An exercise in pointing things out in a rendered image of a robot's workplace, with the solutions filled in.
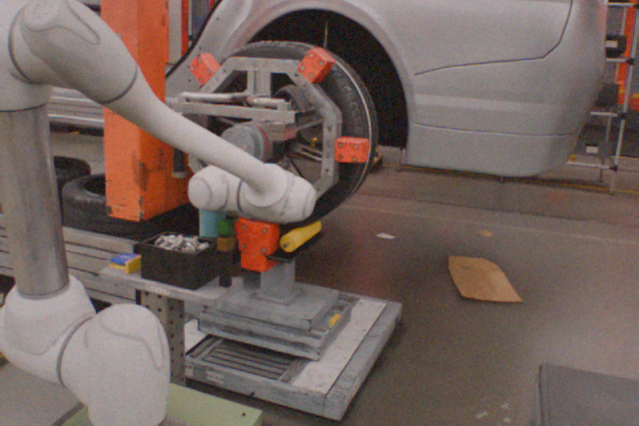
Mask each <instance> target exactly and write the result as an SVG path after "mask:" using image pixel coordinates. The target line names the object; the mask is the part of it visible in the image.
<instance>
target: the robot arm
mask: <svg viewBox="0 0 639 426"><path fill-rule="evenodd" d="M54 86H56V87H61V88H64V89H68V90H73V89H75V90H77V91H78V92H80V93H82V94H83V95H85V96H86V97H88V98H89V99H91V100H92V101H93V102H95V103H96V104H98V105H100V106H102V107H104V108H106V109H108V110H110V111H112V112H114V113H115V114H117V115H119V116H121V117H122V118H124V119H126V120H127V121H129V122H130V123H132V124H134V125H135V126H137V127H138V128H140V129H142V130H143V131H145V132H147V133H148V134H150V135H152V136H154V137H155V138H157V139H159V140H161V141H163V142H165V143H167V144H169V145H171V146H173V147H175V148H177V149H179V150H181V151H183V152H185V153H187V154H189V155H191V156H193V157H196V158H198V159H200V160H202V161H204V162H206V163H208V164H210V165H211V166H209V167H206V168H204V169H202V170H201V171H199V172H198V173H196V174H195V175H194V176H193V177H192V178H191V180H190V181H189V199H190V202H191V203H192V204H193V206H195V207H196V208H198V209H200V210H204V211H212V212H213V211H220V212H223V211H233V212H243V213H250V214H252V215H254V216H258V217H262V218H266V219H271V220H276V221H283V222H294V221H301V220H304V219H306V218H307V217H308V216H310V215H311V213H312V212H313V209H314V206H315V203H316V191H315V190H314V188H313V186H312V185H311V184H310V183H308V182H307V181H305V180H304V179H302V178H299V177H296V176H294V175H293V174H291V173H289V172H288V169H289V168H290V158H286V159H284V160H281V161H278V163H277V164H274V165H273V164H272V158H269V159H266V160H264V159H263V158H260V160H257V159H256V158H254V157H252V156H251V155H249V154H247V153H246V152H244V151H242V150H240V149H239V148H237V147H235V146H233V145H231V144H230V143H228V142H226V141H224V140H223V139H221V138H219V137H217V136H216V135H214V134H212V133H210V132H208V131H207V130H205V129H203V128H201V127H200V126H198V125H196V124H194V123H193V122H191V121H189V120H187V119H186V118H184V117H182V116H180V115H179V114H177V113H176V112H174V111H172V110H171V109H169V108H168V107H167V106H165V105H164V104H163V103H162V102H161V101H160V100H159V99H158V98H157V97H156V96H155V95H154V93H153V92H152V90H151V89H150V87H149V85H148V83H147V82H146V80H145V78H144V76H143V74H142V72H141V70H140V69H139V67H138V65H137V63H136V61H135V60H134V59H133V57H132V56H131V54H130V53H129V52H128V50H127V48H126V47H125V45H124V44H123V42H122V41H121V40H120V39H119V38H118V36H117V35H116V34H115V33H114V32H113V31H112V30H111V29H110V28H109V27H108V25H107V24H106V23H105V22H104V21H103V20H102V19H101V18H99V17H98V16H97V15H96V14H95V13H94V12H93V11H92V10H90V9H89V8H88V7H86V6H85V5H83V4H82V3H80V2H78V1H76V0H0V199H1V205H2V211H3V215H4V221H5V227H6V232H7V238H8V243H9V249H10V254H11V259H12V265H13V270H14V275H15V281H16V284H15V286H14V287H13V288H12V289H11V291H10V292H9V294H8V295H7V297H6V301H5V304H4V306H3V307H2V308H1V310H0V350H1V352H2V353H3V355H4V356H5V357H6V358H7V359H8V360H9V361H10V362H11V363H12V364H13V365H15V366H16V367H18V368H20V369H21V370H23V371H25V372H27V373H29V374H31V375H33V376H35V377H37V378H39V379H41V380H44V381H46V382H49V383H51V384H54V385H57V386H60V387H64V388H67V389H69V390H70V391H71V392H72V393H73V394H74V395H75V396H76V397H77V398H78V399H79V400H80V401H81V402H82V403H83V404H84V405H86V406H88V411H89V418H88V419H87V420H86V421H84V422H82V423H80V424H78V425H75V426H189V423H188V422H187V421H184V420H181V419H178V418H175V417H173V416H171V415H169V414H168V410H167V408H168V399H169V391H170V353H169V346H168V341H167V337H166V334H165V331H164V329H163V326H162V324H161V322H160V321H159V319H158V318H157V316H156V315H155V314H154V313H152V312H151V311H149V310H148V309H147V308H145V307H142V306H140V305H135V304H120V305H115V306H110V307H108V308H105V309H103V310H102V311H100V312H99V313H98V314H96V311H95V309H94V307H93V305H92V303H91V301H90V299H89V297H88V295H87V293H86V291H85V288H84V286H83V284H82V283H81V282H80V281H79V280H78V279H77V278H75V277H74V276H72V275H70V274H69V268H68V261H67V254H66V247H65V240H64V234H63V227H62V219H61V212H60V205H59V197H58V190H57V182H56V175H55V167H54V159H53V151H52V144H51V136H50V128H49V120H48V111H47V102H48V101H49V100H50V98H51V96H52V94H53V90H54Z"/></svg>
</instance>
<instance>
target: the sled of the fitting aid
mask: <svg viewBox="0 0 639 426"><path fill-rule="evenodd" d="M351 306H352V303H351V302H346V301H342V300H338V301H337V302H336V303H335V304H334V305H333V306H332V307H331V308H330V310H329V311H328V312H327V313H326V314H325V315H324V316H323V317H322V319H321V320H320V321H319V322H318V323H317V324H316V326H315V327H314V328H313V329H312V330H311V331H306V330H302V329H298V328H293V327H289V326H285V325H280V324H276V323H272V322H267V321H263V320H259V319H254V318H250V317H246V316H241V315H237V314H233V313H229V312H224V311H220V310H216V309H213V308H212V307H210V306H206V307H205V308H203V309H202V310H200V311H199V312H198V330H199V331H203V332H206V333H210V334H214V335H218V336H222V337H226V338H230V339H234V340H238V341H241V342H245V343H249V344H253V345H257V346H261V347H265V348H269V349H273V350H277V351H281V352H285V353H289V354H293V355H297V356H301V357H306V358H310V359H314V360H318V361H320V359H321V358H322V357H323V355H324V354H325V353H326V352H327V350H328V349H329V348H330V346H331V345H332V344H333V342H334V341H335V340H336V339H337V337H338V336H339V335H340V333H341V332H342V331H343V329H344V328H345V327H346V326H347V324H348V323H349V322H350V320H351Z"/></svg>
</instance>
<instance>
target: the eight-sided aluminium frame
mask: <svg viewBox="0 0 639 426"><path fill-rule="evenodd" d="M300 64H301V62H300V61H294V60H276V59H257V58H247V57H237V58H236V57H231V58H229V59H228V60H227V61H226V62H225V63H224V65H223V66H222V67H221V68H220V69H219V70H218V71H217V72H216V73H215V74H214V76H213V77H212V78H211V79H210V80H209V81H208V82H207V83H206V84H205V85H204V86H203V88H202V89H201V90H200V91H199V92H198V93H208V94H220V93H221V92H222V91H223V90H224V89H225V88H226V87H227V86H228V85H229V84H230V83H231V82H232V80H233V79H234V78H235V77H236V76H237V75H238V74H239V73H240V72H241V71H248V70H255V71H258V72H263V71H272V72H274V73H287V74H288V75H289V76H290V77H291V79H292V80H293V81H294V82H295V84H296V85H297V86H298V87H299V88H301V89H303V91H304V92H305V94H306V96H307V98H308V99H309V101H310V102H311V103H312V104H313V106H314V107H315V108H316V109H317V111H318V112H319V113H320V114H321V116H322V117H323V118H324V123H323V143H322V162H321V179H320V180H318V181H317V182H316V183H315V184H314V185H313V188H314V190H315V191H316V200H317V199H318V198H319V197H321V196H322V195H323V194H324V193H325V192H326V191H328V190H329V189H330V188H332V187H333V186H334V185H335V184H336V183H337V182H338V175H339V162H336V161H335V160H334V147H335V140H336V139H339V138H341V123H342V112H341V111H340V110H339V108H338V106H336V105H335V104H334V102H333V101H332V100H331V99H330V97H329V96H328V95H327V94H326V93H325V91H324V90H323V89H322V88H321V87H320V85H319V84H318V83H313V84H312V83H311V82H310V81H309V80H308V79H307V78H306V77H305V76H304V75H302V74H301V73H300V72H299V71H298V67H299V65H300ZM199 126H200V127H201V128H203V129H205V130H208V115H204V114H199ZM188 159H189V166H190V168H191V169H192V171H193V173H195V174H196V173H198V172H199V171H201V170H202V169H204V168H206V167H209V166H211V165H210V164H208V163H206V162H204V161H202V160H200V159H198V158H196V157H193V156H191V155H189V156H188ZM226 214H228V215H232V216H235V215H239V216H242V217H246V218H252V219H258V220H264V221H270V222H276V223H277V224H279V223H282V224H287V223H288V222H283V221H276V220H271V219H266V218H262V217H258V216H254V215H252V214H250V213H243V212H233V211H226Z"/></svg>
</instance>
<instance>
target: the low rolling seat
mask: <svg viewBox="0 0 639 426"><path fill-rule="evenodd" d="M527 426H639V379H635V378H629V377H623V376H618V375H612V374H607V373H601V372H595V371H590V370H584V369H579V368H573V367H568V366H562V365H557V364H551V363H546V362H543V363H541V364H540V366H539V372H537V374H536V380H535V385H534V391H533V397H532V402H531V408H530V414H529V419H528V425H527Z"/></svg>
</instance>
